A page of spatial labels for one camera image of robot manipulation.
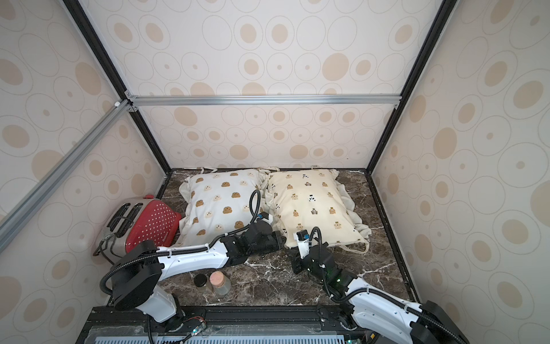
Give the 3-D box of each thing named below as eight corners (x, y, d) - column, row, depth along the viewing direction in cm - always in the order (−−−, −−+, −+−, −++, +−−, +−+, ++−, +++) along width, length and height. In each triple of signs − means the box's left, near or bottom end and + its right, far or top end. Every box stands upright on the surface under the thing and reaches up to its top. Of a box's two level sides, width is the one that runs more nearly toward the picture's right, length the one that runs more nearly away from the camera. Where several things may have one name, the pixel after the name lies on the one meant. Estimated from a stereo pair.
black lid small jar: (200, 292, 81) (192, 285, 74) (203, 281, 84) (195, 273, 76) (211, 292, 81) (204, 285, 74) (214, 281, 84) (207, 273, 76)
